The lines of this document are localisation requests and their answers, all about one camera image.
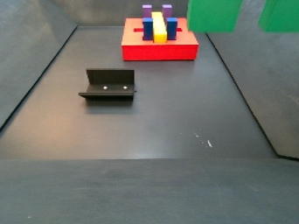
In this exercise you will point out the green stepped block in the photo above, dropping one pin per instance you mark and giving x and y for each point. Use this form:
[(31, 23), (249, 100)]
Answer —
[(217, 15)]

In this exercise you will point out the red base board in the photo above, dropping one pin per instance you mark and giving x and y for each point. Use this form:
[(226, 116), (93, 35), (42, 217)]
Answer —
[(138, 49)]

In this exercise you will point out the blue U-shaped block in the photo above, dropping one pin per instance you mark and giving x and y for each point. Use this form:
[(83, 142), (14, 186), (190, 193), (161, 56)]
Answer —
[(171, 26)]

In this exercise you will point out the purple U-shaped block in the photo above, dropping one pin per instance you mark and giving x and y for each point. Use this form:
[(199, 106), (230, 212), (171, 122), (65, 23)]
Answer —
[(166, 12)]

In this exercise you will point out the black angle bracket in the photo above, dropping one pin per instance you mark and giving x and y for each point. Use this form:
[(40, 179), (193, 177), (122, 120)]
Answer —
[(110, 83)]

